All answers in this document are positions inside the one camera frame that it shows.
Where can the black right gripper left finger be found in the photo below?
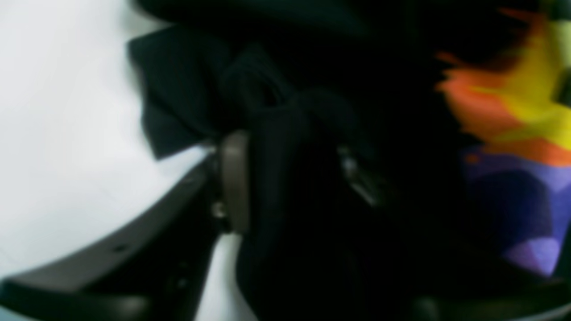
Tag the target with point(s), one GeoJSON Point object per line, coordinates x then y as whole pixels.
{"type": "Point", "coordinates": [154, 268]}

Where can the black printed T-shirt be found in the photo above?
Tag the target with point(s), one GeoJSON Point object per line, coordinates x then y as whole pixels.
{"type": "Point", "coordinates": [452, 106]}

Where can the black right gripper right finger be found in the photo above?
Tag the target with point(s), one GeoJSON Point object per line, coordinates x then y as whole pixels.
{"type": "Point", "coordinates": [545, 302]}

